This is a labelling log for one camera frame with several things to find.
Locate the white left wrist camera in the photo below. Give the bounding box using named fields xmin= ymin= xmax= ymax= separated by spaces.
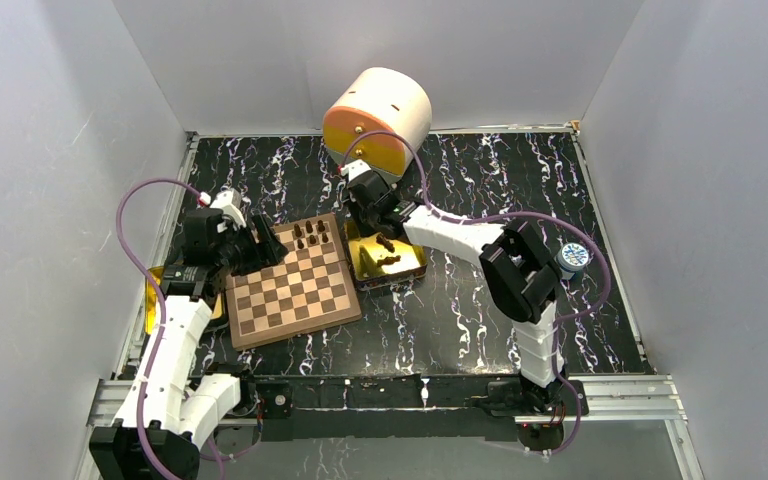
xmin=198 ymin=188 xmax=247 ymax=229

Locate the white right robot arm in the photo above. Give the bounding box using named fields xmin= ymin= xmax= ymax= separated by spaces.
xmin=339 ymin=160 xmax=563 ymax=414

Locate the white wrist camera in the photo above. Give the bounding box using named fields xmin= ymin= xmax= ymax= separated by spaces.
xmin=198 ymin=188 xmax=247 ymax=229
xmin=338 ymin=159 xmax=372 ymax=182

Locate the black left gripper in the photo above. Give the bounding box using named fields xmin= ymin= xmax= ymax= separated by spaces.
xmin=215 ymin=214 xmax=287 ymax=276

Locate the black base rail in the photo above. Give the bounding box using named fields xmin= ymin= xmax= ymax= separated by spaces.
xmin=219 ymin=373 xmax=589 ymax=451

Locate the gold tin with light pieces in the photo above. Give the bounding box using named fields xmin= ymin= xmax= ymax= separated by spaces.
xmin=144 ymin=266 xmax=164 ymax=335

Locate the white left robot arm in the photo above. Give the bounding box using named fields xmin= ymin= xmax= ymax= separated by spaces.
xmin=89 ymin=207 xmax=288 ymax=479

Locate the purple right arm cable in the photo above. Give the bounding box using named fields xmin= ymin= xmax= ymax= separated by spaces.
xmin=337 ymin=129 xmax=614 ymax=458

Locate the gold tin with dark pieces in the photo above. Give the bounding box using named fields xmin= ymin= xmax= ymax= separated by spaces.
xmin=344 ymin=220 xmax=428 ymax=291

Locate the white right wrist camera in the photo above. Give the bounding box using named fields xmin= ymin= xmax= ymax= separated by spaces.
xmin=338 ymin=159 xmax=372 ymax=182

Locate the round pastel drawer cabinet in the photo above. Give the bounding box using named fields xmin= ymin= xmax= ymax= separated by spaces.
xmin=322 ymin=67 xmax=432 ymax=183

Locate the wooden chess board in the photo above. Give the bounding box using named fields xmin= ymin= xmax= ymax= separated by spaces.
xmin=226 ymin=213 xmax=362 ymax=351

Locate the blue white round cap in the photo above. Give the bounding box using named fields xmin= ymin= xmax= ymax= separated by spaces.
xmin=555 ymin=242 xmax=591 ymax=281

